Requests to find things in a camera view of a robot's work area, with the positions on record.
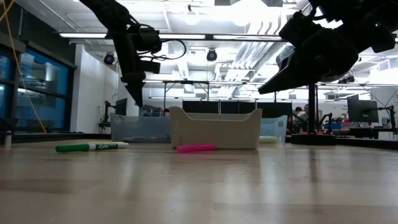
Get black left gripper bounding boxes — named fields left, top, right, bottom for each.
left=111, top=27, right=161, bottom=108

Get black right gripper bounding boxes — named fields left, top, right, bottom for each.
left=258, top=29, right=360, bottom=95

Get green highlighter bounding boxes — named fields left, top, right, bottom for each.
left=259, top=136, right=280, bottom=145

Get pink highlighter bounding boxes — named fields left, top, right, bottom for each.
left=176, top=143, right=216, bottom=154

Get green Expo marker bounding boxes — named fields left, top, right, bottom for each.
left=55, top=142, right=130, bottom=154

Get white plastic storage bin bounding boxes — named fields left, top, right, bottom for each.
left=169, top=106, right=264, bottom=150

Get dark angled monitor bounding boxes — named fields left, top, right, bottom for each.
left=114, top=98, right=128, bottom=116

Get smoky gray plastic bin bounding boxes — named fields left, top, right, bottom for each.
left=110, top=113, right=172, bottom=144

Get person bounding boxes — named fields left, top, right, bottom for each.
left=291, top=106, right=302, bottom=133
left=300, top=103, right=310, bottom=125

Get black desk lamp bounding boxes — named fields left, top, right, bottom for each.
left=290, top=74, right=349, bottom=146

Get clear plastic bin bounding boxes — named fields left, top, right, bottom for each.
left=260, top=114, right=289, bottom=144

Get black partition panels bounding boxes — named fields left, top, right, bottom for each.
left=182, top=100, right=293, bottom=119

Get long ceiling light strip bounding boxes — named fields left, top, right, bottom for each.
left=58, top=32, right=287, bottom=43

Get black computer monitor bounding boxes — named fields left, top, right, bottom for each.
left=347, top=98, right=379, bottom=124

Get dark background desk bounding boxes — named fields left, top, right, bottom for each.
left=334, top=126, right=398, bottom=140

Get large glass window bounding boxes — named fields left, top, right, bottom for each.
left=0, top=43, right=77, bottom=133

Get round white pendant lamp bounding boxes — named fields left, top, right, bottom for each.
left=182, top=4, right=201, bottom=26

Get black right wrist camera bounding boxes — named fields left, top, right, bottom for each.
left=279, top=10, right=317, bottom=40

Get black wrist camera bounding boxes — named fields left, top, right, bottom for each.
left=279, top=10, right=317, bottom=40
left=133, top=24, right=163, bottom=54

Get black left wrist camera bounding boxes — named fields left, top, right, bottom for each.
left=133, top=24, right=163, bottom=54

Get black aluminium table frame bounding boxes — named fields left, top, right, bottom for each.
left=0, top=132, right=398, bottom=151

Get yellow hanging cable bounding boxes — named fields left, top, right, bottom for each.
left=0, top=0, right=47, bottom=134

